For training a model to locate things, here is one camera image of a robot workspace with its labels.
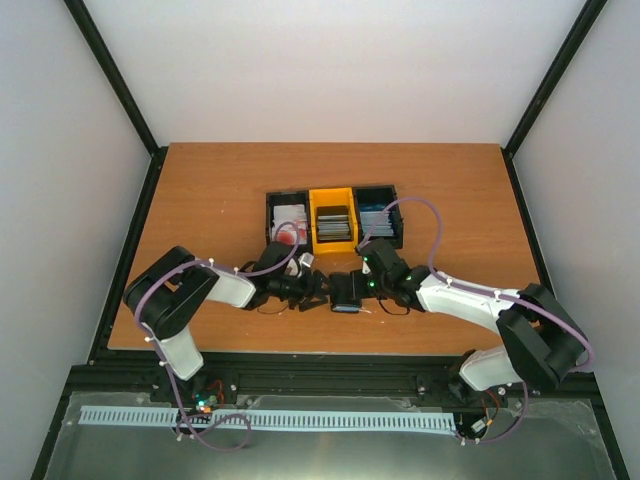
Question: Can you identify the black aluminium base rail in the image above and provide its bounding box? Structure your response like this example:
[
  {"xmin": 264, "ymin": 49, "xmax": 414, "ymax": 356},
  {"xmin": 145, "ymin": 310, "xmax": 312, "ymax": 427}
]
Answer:
[{"xmin": 67, "ymin": 349, "xmax": 599, "ymax": 416}]

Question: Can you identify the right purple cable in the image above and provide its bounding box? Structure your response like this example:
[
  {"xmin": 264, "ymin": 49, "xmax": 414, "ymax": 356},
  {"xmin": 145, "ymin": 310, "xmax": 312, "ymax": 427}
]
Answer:
[{"xmin": 359, "ymin": 197, "xmax": 596, "ymax": 371}]

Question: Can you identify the black leather card holder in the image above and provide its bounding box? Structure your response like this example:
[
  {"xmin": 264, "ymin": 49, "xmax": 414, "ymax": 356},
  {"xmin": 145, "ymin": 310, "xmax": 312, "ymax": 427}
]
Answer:
[{"xmin": 329, "ymin": 273, "xmax": 362, "ymax": 314}]

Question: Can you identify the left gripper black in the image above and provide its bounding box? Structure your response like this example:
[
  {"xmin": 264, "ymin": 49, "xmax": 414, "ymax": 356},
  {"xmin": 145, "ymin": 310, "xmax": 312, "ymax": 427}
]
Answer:
[{"xmin": 269, "ymin": 268, "xmax": 339, "ymax": 312}]

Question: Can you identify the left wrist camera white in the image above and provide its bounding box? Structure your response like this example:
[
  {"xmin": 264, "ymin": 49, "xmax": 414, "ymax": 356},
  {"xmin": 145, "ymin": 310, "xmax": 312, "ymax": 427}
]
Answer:
[{"xmin": 289, "ymin": 252, "xmax": 314, "ymax": 277}]

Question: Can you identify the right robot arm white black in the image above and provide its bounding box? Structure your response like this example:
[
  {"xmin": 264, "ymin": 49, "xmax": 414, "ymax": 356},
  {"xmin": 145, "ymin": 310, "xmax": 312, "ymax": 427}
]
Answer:
[{"xmin": 357, "ymin": 238, "xmax": 593, "ymax": 396}]

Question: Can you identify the black bin right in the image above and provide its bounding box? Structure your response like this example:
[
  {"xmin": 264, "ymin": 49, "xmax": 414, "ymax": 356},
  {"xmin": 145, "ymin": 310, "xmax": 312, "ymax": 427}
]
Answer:
[{"xmin": 352, "ymin": 185, "xmax": 404, "ymax": 249}]

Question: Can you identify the right black frame post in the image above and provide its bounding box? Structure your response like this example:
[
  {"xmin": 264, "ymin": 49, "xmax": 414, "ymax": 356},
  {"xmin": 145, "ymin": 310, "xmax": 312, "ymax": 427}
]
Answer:
[{"xmin": 502, "ymin": 0, "xmax": 608, "ymax": 161}]

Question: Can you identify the black frame post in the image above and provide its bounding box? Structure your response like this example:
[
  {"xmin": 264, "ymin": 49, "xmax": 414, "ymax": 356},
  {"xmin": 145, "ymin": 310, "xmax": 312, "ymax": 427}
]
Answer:
[
  {"xmin": 502, "ymin": 0, "xmax": 608, "ymax": 161},
  {"xmin": 62, "ymin": 0, "xmax": 161, "ymax": 156}
]

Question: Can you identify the blue card stack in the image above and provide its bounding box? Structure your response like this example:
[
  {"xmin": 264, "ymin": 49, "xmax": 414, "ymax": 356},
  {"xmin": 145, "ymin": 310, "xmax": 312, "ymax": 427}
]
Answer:
[{"xmin": 359, "ymin": 203, "xmax": 395, "ymax": 238}]

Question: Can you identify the yellow bin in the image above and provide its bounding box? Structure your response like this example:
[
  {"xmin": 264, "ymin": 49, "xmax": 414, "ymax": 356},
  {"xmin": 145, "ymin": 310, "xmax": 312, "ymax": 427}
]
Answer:
[{"xmin": 309, "ymin": 187, "xmax": 359, "ymax": 255}]

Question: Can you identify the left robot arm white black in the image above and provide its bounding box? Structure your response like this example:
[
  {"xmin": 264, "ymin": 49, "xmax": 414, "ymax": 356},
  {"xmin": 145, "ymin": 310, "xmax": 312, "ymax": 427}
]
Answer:
[{"xmin": 122, "ymin": 241, "xmax": 330, "ymax": 403}]

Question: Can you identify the light blue cable duct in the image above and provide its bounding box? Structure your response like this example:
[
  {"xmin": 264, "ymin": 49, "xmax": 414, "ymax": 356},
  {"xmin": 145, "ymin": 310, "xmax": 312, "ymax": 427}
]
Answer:
[{"xmin": 78, "ymin": 406, "xmax": 456, "ymax": 435}]

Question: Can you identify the black bin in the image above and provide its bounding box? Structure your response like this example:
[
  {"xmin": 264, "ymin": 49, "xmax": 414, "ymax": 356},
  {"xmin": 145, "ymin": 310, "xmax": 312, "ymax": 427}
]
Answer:
[
  {"xmin": 265, "ymin": 190, "xmax": 313, "ymax": 254},
  {"xmin": 352, "ymin": 185, "xmax": 404, "ymax": 249}
]

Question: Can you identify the purple cable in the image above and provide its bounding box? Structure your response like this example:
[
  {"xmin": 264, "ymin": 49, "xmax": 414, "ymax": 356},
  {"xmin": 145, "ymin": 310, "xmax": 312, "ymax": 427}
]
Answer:
[
  {"xmin": 359, "ymin": 197, "xmax": 596, "ymax": 371},
  {"xmin": 135, "ymin": 221, "xmax": 301, "ymax": 371}
]

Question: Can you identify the dark card stack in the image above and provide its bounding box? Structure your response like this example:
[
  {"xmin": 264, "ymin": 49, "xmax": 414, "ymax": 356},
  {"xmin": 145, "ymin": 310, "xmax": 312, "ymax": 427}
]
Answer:
[{"xmin": 316, "ymin": 205, "xmax": 352, "ymax": 243}]

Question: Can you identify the left black frame post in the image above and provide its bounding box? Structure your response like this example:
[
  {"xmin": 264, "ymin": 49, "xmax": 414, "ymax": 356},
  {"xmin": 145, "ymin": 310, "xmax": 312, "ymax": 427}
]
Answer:
[{"xmin": 62, "ymin": 0, "xmax": 161, "ymax": 156}]

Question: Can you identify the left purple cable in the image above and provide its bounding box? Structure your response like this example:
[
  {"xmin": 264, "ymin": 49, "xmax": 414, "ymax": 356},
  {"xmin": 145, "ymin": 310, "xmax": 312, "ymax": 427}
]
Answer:
[{"xmin": 135, "ymin": 221, "xmax": 301, "ymax": 371}]

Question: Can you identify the black bin left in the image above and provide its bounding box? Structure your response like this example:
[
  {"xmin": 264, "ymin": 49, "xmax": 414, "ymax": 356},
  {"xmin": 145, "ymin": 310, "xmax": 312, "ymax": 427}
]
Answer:
[{"xmin": 265, "ymin": 190, "xmax": 313, "ymax": 254}]

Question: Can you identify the red white card stack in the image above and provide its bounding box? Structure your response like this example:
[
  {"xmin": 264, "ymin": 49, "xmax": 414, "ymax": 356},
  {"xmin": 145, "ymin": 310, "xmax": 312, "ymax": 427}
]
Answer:
[{"xmin": 271, "ymin": 204, "xmax": 308, "ymax": 246}]

